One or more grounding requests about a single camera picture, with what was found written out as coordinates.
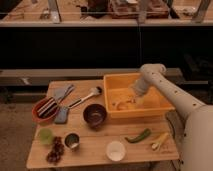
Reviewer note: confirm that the dark brown bowl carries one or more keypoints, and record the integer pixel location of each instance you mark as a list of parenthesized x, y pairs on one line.
[(94, 115)]

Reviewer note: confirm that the grey spatula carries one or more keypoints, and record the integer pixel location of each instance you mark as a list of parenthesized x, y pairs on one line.
[(60, 93)]

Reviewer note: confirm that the green plastic cup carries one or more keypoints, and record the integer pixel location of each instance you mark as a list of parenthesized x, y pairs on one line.
[(45, 136)]

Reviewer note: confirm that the red bowl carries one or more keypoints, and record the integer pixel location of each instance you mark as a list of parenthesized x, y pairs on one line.
[(43, 121)]

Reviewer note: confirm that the metal cup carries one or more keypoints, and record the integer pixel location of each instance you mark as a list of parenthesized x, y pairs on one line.
[(72, 141)]

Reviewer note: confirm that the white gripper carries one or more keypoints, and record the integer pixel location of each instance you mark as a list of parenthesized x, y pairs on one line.
[(140, 89)]

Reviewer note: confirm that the white small bowl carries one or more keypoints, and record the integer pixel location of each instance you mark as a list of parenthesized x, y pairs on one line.
[(115, 151)]

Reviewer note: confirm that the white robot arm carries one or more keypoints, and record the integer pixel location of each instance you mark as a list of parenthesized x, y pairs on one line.
[(197, 144)]

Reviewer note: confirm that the orange food piece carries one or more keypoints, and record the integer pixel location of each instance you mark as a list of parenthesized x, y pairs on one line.
[(120, 106)]

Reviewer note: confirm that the yellow corn piece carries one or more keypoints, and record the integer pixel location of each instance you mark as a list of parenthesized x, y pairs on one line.
[(159, 141)]

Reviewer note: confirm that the green pepper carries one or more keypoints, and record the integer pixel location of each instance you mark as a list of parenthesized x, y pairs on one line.
[(143, 135)]

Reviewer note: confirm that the blue sponge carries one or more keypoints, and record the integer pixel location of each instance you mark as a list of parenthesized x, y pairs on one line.
[(62, 116)]

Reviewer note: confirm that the bunch of purple grapes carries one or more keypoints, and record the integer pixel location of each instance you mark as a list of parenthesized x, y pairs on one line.
[(54, 156)]

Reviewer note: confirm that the yellow plastic bin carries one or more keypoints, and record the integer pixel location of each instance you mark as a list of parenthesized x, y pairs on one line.
[(119, 88)]

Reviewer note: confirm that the white dish brush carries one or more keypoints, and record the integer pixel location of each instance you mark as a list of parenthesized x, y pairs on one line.
[(93, 92)]

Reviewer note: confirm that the striped cloth in bowl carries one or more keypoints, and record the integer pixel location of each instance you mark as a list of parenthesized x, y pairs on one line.
[(46, 107)]

